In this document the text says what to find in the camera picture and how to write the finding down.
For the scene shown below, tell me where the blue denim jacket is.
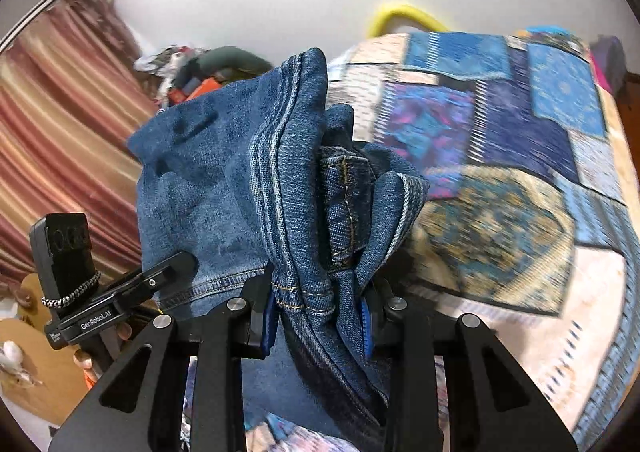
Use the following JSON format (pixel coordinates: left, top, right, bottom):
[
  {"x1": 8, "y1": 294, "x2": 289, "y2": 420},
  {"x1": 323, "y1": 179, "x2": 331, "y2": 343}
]
[{"x1": 127, "y1": 48, "x2": 427, "y2": 451}]

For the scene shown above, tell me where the person left hand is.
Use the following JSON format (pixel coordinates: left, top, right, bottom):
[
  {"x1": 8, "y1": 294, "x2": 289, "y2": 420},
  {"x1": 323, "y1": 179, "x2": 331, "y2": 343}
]
[{"x1": 73, "y1": 322, "x2": 132, "y2": 382}]

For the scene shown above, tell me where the wooden lap desk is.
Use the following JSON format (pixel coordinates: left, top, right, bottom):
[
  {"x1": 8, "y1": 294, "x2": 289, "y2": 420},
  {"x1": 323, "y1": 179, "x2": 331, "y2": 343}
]
[{"x1": 1, "y1": 273, "x2": 88, "y2": 426}]

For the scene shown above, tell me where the blue patchwork quilt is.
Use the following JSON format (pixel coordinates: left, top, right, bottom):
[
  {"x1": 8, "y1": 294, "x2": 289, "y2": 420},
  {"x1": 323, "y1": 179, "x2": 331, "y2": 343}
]
[{"x1": 246, "y1": 31, "x2": 639, "y2": 450}]

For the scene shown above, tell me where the striped red curtain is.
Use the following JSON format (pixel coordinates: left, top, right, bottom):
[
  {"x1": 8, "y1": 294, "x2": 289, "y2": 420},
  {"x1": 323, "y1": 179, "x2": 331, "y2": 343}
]
[{"x1": 1, "y1": 0, "x2": 156, "y2": 284}]

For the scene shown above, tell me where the orange box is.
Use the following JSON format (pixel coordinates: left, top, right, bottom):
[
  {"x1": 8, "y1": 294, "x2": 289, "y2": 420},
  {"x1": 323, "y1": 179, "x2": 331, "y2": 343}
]
[{"x1": 167, "y1": 78, "x2": 221, "y2": 106}]

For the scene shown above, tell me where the grey purple backpack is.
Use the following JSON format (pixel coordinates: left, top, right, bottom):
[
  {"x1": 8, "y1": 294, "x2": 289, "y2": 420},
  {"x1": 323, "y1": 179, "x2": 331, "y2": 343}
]
[{"x1": 589, "y1": 36, "x2": 627, "y2": 96}]

